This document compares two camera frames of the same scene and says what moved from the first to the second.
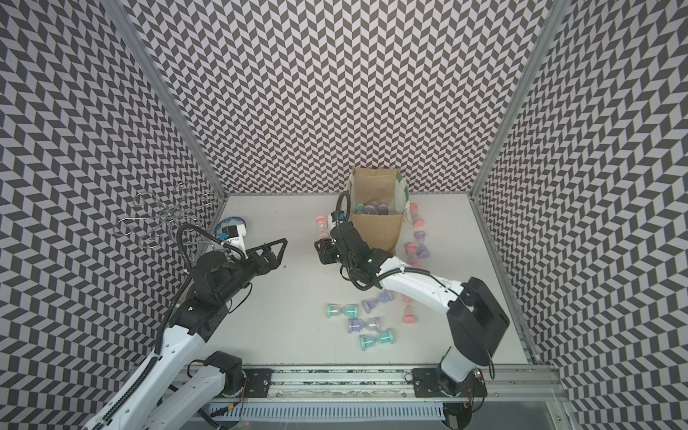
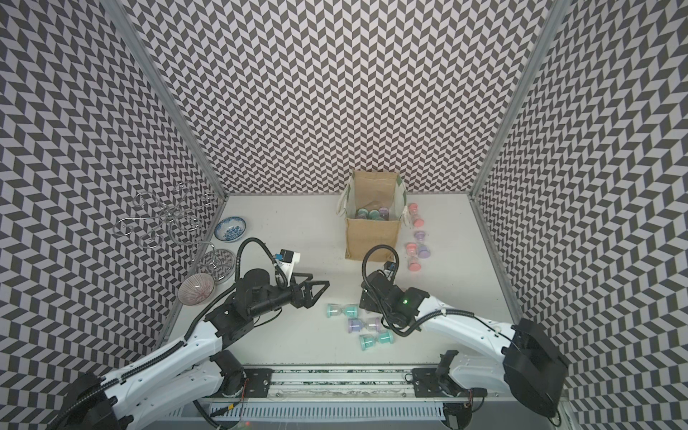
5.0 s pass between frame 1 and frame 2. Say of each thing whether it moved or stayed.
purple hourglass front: stayed
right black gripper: moved
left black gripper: moved
